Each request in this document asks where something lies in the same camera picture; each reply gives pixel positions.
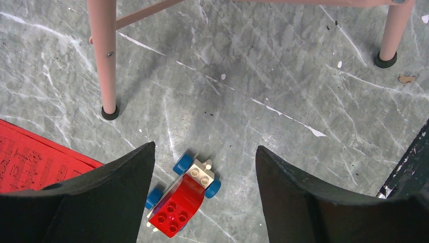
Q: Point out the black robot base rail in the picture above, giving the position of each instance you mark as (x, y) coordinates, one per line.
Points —
(410, 175)

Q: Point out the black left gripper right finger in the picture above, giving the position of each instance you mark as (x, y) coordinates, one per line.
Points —
(299, 207)

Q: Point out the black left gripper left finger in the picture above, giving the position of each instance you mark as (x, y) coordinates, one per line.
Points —
(103, 205)

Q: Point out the pink tripod music stand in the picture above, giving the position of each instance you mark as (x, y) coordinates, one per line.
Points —
(104, 24)

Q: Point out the red blue toy car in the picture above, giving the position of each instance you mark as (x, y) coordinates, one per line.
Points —
(171, 210)

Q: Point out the red sheet music page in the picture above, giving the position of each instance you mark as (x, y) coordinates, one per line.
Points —
(29, 161)

